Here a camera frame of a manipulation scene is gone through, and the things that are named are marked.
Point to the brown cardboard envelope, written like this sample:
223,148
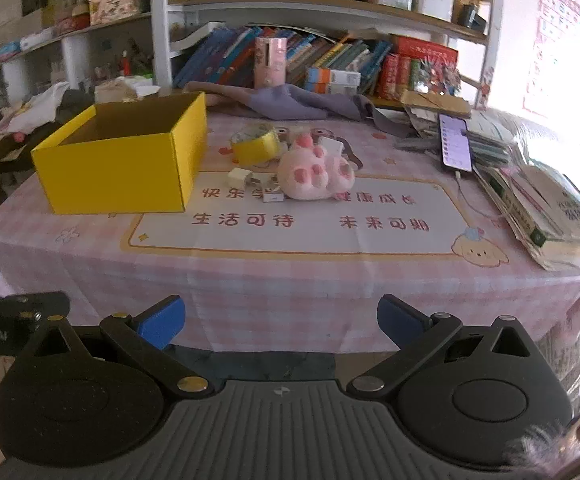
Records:
434,102

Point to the row of leaning books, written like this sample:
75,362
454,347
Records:
220,60

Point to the purple-grey cloth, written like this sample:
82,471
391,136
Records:
295,102

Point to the red gift box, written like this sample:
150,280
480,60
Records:
419,55

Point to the small white adapter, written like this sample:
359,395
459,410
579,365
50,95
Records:
273,196

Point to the white plastic bag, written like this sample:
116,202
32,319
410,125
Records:
125,87

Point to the pink plush paw toy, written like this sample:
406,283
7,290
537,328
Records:
315,175

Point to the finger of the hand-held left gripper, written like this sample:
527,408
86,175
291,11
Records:
55,305

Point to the stack of papers and booklets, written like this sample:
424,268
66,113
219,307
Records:
529,190

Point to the pink wall poster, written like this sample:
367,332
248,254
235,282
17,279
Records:
564,50

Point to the orange and white small boxes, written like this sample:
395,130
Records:
332,79

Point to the pink tall carton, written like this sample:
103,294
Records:
270,65

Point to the pile of clothes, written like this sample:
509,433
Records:
35,110

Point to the smartphone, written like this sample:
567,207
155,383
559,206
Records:
455,142

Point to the white cubby shelf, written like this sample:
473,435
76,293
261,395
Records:
75,60

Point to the yellow cardboard box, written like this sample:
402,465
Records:
120,175

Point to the white charger plug with prongs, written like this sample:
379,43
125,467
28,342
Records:
240,177

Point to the white bookshelf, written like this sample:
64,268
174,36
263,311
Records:
159,20

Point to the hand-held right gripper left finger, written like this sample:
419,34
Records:
162,322

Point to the yellow tape roll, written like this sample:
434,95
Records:
257,150

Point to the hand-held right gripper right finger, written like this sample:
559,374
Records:
399,317

